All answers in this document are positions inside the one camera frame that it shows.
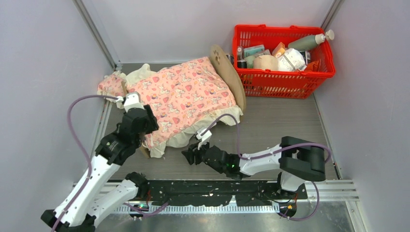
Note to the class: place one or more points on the white round pouch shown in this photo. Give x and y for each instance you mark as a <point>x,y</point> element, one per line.
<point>292,60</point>

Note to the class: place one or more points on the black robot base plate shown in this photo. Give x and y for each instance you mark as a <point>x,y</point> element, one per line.
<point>215,192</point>

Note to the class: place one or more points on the small pink ruffled pillow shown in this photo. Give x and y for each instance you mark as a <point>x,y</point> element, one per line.
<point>113,85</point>

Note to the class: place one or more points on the orange snack packet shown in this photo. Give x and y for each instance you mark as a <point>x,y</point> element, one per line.
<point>313,66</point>

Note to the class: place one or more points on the orange small box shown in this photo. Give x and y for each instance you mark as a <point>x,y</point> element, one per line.
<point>279,50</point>

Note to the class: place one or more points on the beige tape roll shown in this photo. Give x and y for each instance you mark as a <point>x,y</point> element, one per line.
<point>266,62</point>

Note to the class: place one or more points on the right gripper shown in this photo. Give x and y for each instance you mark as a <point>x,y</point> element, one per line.
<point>192,151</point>

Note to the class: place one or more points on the pink unicorn mattress cushion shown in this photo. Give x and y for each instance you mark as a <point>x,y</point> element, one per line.
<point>185,99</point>

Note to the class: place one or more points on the teal box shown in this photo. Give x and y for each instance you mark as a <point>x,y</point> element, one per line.
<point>250,51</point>

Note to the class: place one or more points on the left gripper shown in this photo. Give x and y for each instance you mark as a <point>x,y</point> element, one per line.
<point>152,121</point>

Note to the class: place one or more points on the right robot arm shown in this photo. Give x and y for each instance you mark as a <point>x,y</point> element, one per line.
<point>297,160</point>

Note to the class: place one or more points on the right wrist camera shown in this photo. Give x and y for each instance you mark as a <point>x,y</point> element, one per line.
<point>203,136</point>

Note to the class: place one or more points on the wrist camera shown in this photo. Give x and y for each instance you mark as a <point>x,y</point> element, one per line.
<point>130,101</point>
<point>203,136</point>

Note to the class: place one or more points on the green pump bottle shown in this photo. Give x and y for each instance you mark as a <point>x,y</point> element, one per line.
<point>310,42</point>

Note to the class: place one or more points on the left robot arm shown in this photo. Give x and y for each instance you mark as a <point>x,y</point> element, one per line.
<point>82,211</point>

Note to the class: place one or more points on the wooden pet bed frame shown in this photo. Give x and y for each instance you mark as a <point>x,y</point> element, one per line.
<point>229,76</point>

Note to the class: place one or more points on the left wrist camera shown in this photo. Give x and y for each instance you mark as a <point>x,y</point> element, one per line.
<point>130,101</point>

